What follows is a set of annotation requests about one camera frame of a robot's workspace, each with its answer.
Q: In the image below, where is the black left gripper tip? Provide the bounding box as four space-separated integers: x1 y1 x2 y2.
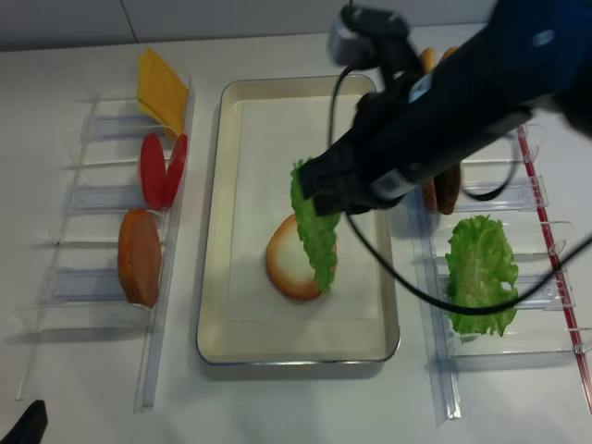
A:
1 400 48 444

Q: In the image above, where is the rear yellow cheese slice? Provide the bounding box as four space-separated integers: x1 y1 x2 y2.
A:
138 101 179 141

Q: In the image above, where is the left brown meat patty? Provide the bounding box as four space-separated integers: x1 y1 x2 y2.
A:
422 178 438 211

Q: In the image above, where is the red tomato slice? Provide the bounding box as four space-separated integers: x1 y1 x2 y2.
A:
139 132 166 210
162 134 188 208

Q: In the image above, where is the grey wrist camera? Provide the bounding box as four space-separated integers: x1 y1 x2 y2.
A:
327 5 409 67

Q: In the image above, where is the right clear acrylic rack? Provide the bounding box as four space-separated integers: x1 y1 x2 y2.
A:
389 121 591 423

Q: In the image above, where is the black camera cable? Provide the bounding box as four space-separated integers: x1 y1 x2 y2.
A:
327 64 592 315

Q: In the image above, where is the metal baking tray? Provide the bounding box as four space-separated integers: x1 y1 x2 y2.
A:
196 75 400 365

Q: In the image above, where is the left red tomato slice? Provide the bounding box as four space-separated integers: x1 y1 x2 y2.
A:
139 132 166 210

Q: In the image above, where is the toasted bottom bun slice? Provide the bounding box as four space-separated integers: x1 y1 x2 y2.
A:
265 215 322 302

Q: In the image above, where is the left clear acrylic rack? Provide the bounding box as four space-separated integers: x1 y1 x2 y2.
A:
15 74 182 413

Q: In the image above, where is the clear acrylic rack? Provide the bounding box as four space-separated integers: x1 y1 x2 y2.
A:
15 74 182 413
389 121 591 423

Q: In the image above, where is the right red tomato slice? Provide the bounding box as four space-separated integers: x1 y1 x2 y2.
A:
162 134 188 208

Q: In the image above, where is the right dark meat patty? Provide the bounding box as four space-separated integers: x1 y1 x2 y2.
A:
434 164 462 215

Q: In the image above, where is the yellow cheese slice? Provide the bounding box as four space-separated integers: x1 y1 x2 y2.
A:
138 101 179 141
137 48 189 136

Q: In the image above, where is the front yellow cheese slice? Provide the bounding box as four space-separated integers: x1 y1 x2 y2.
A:
137 48 189 136

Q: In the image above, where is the right sesame bun top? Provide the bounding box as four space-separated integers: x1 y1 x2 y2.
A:
438 46 459 65

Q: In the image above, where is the left sesame bun top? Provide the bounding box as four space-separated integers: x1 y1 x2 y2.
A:
420 47 436 74

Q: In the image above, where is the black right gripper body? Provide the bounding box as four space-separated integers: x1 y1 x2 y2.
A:
298 73 444 216

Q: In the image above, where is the sesame bun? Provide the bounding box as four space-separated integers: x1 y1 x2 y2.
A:
438 46 459 65
420 47 436 74

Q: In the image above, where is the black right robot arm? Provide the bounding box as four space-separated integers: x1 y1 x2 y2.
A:
299 1 591 216

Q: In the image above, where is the brown bun in left rack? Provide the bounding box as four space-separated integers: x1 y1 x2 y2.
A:
117 208 162 308

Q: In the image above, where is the green lettuce leaf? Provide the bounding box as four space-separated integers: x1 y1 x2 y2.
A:
290 159 340 292
444 215 520 339

